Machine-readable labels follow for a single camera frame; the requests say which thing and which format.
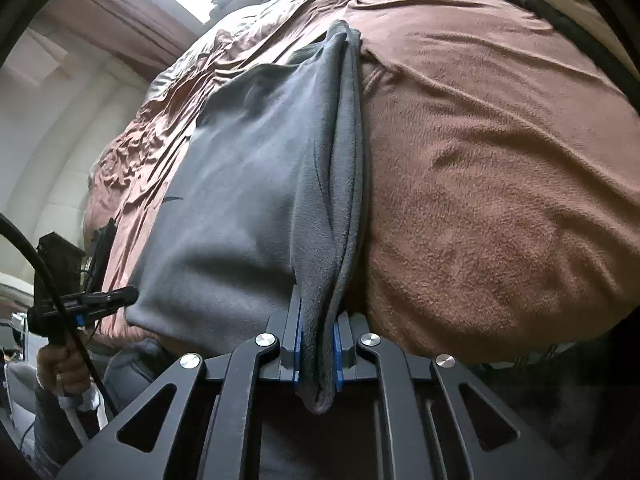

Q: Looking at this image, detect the brown fleece blanket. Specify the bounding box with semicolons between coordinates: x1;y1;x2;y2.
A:
84;0;639;362

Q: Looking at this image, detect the black cable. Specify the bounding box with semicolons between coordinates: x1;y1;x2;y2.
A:
0;211;120;418

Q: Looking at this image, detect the grey fleece garment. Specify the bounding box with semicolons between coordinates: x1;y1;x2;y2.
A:
102;19;371;480

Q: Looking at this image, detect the cream padded headboard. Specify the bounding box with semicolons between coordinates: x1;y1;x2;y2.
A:
4;61;148;248

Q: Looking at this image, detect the brown curtain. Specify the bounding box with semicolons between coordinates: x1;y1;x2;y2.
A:
42;0;204;81

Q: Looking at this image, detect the black strap on blanket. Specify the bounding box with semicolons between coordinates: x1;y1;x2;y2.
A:
494;0;637;82

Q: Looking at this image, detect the person's left hand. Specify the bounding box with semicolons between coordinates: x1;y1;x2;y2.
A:
37;340;91;396

